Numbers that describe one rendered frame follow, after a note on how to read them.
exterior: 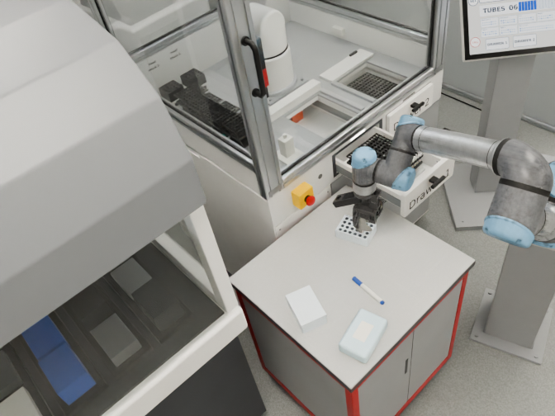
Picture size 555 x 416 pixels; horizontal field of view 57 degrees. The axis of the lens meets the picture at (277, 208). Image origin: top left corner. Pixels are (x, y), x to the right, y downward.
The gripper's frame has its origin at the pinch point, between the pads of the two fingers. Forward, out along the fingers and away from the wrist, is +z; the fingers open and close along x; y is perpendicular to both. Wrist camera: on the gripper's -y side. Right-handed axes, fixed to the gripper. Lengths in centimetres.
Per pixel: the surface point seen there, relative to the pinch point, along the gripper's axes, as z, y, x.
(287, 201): -5.8, -26.9, -3.0
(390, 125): -7, -8, 50
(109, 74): -88, -29, -52
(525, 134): 81, 34, 175
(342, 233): 1.9, -5.4, -3.2
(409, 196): -10.0, 13.3, 11.7
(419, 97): -10, -2, 67
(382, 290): 5.3, 15.7, -18.0
